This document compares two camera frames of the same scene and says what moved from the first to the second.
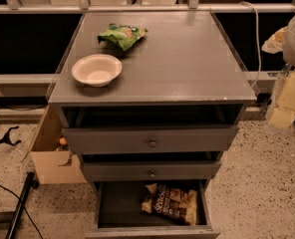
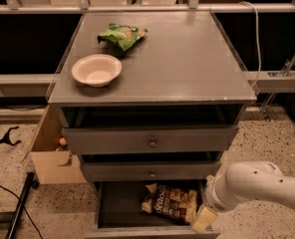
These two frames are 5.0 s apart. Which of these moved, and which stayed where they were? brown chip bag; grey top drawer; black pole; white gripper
Moved: white gripper
Stayed: black pole; grey top drawer; brown chip bag
